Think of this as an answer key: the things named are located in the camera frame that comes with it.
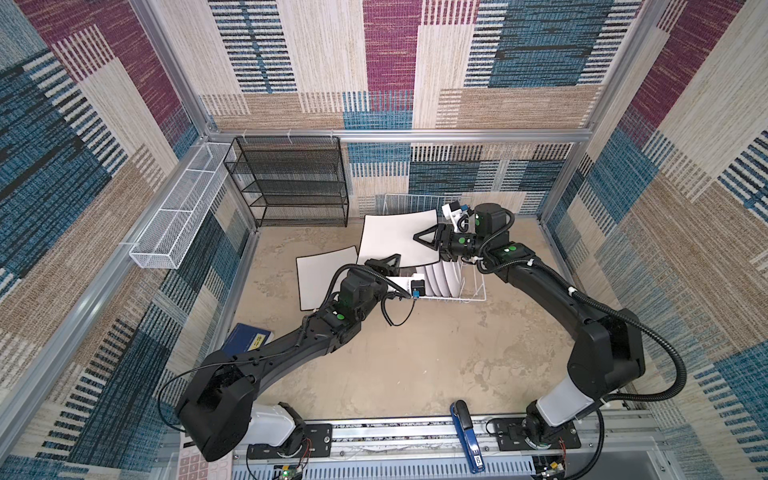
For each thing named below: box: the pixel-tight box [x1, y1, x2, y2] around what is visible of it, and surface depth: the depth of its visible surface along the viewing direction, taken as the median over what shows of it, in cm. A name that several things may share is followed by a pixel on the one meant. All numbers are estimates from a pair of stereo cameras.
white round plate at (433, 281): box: [425, 264, 444, 297], surface depth 89 cm
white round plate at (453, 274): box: [442, 259, 462, 298], surface depth 91 cm
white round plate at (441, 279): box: [433, 261, 452, 297], surface depth 89 cm
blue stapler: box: [450, 400, 486, 474], surface depth 73 cm
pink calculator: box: [177, 431, 233, 480], surface depth 70 cm
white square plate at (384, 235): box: [357, 209, 440, 268], surface depth 85 cm
